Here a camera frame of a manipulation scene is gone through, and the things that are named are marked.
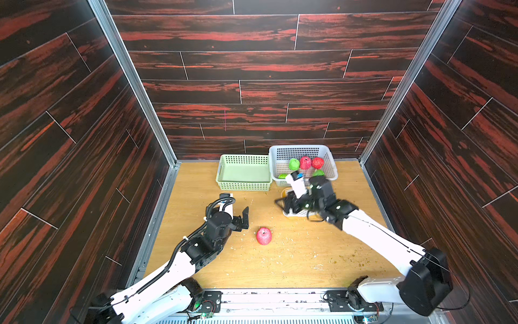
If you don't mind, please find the red apple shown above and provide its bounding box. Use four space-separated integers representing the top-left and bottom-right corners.
312 157 325 170

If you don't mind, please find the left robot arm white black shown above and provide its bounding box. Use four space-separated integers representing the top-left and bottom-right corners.
84 203 250 323

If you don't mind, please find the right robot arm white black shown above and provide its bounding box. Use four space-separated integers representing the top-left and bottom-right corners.
275 171 453 317

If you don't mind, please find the yellow plastic tray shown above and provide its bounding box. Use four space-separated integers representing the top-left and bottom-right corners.
279 188 313 218

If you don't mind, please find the green plastic basket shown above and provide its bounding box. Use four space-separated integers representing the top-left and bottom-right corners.
216 155 272 192

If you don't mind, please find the white plastic basket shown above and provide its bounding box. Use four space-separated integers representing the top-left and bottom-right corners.
268 144 338 187

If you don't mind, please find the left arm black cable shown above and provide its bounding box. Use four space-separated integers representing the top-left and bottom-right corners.
204 196 236 221

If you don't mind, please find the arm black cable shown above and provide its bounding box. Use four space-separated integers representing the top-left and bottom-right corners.
355 214 472 313
204 196 236 221

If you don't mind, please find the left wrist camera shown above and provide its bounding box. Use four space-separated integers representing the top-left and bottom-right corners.
217 193 235 217

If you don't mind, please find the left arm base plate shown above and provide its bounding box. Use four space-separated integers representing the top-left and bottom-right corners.
194 290 223 313

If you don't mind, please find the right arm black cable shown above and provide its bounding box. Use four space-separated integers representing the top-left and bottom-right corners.
355 214 472 313

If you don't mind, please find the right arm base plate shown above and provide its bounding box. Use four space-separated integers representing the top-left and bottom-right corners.
322 289 384 313

